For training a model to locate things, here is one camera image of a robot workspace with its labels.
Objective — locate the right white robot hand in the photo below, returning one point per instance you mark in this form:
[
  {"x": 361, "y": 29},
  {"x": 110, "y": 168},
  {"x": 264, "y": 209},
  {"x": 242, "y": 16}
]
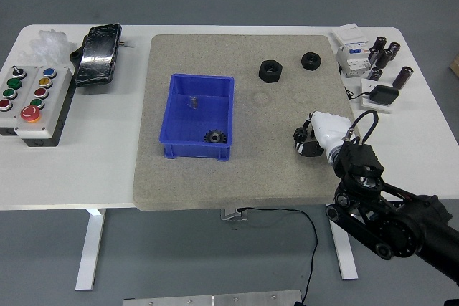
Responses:
[{"x": 330, "y": 128}]

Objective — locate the small black gear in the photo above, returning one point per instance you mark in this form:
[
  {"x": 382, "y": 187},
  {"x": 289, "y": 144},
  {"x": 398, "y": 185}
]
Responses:
[{"x": 298, "y": 133}]

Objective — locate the large black bevel gear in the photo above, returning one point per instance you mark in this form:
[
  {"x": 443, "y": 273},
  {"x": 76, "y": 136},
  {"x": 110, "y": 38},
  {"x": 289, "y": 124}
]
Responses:
[{"x": 216, "y": 138}]

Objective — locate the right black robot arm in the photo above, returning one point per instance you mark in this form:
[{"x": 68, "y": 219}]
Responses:
[{"x": 394, "y": 220}]

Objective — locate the small black hex nut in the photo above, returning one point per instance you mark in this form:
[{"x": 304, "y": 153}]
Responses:
[{"x": 311, "y": 61}]

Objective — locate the large black hex nut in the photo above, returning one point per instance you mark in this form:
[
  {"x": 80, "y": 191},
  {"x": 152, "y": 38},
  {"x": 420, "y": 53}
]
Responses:
[{"x": 270, "y": 71}]

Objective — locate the blue plastic box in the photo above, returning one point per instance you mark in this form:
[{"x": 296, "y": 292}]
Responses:
[{"x": 201, "y": 123}]

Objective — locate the tan cardboard box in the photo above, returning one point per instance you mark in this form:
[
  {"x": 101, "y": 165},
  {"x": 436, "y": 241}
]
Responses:
[{"x": 455, "y": 66}]

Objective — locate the grey emergency-stop control box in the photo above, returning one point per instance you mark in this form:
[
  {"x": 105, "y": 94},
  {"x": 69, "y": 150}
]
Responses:
[{"x": 46, "y": 105}]

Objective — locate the grey four-button control box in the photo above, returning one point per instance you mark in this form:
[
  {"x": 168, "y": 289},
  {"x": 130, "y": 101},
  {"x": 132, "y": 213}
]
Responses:
[{"x": 9, "y": 87}]

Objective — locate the white socket plate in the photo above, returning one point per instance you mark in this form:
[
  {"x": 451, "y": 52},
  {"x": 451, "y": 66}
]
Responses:
[{"x": 367, "y": 105}]

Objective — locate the black plug adapter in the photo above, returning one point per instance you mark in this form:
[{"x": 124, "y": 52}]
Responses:
[{"x": 383, "y": 94}]

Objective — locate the black cylindrical capacitor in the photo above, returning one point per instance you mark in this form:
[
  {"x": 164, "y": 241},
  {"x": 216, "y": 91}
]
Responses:
[
  {"x": 403, "y": 77},
  {"x": 373, "y": 57},
  {"x": 374, "y": 74},
  {"x": 383, "y": 58},
  {"x": 379, "y": 44},
  {"x": 393, "y": 51}
]

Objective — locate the white circuit breaker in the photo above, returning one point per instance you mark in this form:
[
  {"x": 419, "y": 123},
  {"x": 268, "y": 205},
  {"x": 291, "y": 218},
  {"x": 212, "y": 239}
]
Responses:
[{"x": 353, "y": 53}]

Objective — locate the grey-brown mat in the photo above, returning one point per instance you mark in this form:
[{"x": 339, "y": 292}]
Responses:
[{"x": 251, "y": 170}]

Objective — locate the white table leg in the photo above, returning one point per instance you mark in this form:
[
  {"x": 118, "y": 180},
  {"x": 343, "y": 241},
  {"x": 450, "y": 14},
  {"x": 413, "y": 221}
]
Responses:
[
  {"x": 344, "y": 256},
  {"x": 89, "y": 248}
]

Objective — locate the small clear screw bag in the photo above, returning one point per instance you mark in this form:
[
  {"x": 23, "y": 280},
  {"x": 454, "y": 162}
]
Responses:
[{"x": 193, "y": 101}]

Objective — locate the black wrapped foot pedal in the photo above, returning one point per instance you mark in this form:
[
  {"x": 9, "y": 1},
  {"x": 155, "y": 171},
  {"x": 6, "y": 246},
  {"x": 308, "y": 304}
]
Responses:
[{"x": 97, "y": 57}]

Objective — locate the crumpled clear plastic bag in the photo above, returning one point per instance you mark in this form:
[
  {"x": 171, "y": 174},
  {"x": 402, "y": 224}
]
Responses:
[{"x": 46, "y": 46}]

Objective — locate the metal under-table bracket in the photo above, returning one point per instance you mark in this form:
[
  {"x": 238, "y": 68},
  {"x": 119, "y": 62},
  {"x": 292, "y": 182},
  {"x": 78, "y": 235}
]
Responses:
[{"x": 233, "y": 214}]

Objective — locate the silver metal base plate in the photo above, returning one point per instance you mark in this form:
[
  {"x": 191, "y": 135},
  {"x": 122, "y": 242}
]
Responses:
[{"x": 211, "y": 300}]

